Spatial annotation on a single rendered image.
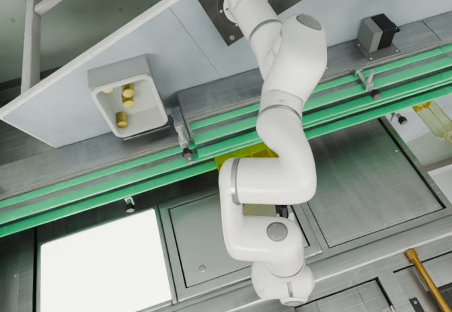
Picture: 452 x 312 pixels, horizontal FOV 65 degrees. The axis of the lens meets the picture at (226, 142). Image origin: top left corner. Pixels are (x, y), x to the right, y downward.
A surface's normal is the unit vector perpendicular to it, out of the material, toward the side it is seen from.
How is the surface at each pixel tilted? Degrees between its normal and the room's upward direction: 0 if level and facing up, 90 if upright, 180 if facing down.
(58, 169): 90
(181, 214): 90
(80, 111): 0
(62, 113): 0
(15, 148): 90
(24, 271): 90
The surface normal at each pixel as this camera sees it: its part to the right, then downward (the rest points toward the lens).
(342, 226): -0.11, -0.58
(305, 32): 0.25, -0.64
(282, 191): -0.25, 0.31
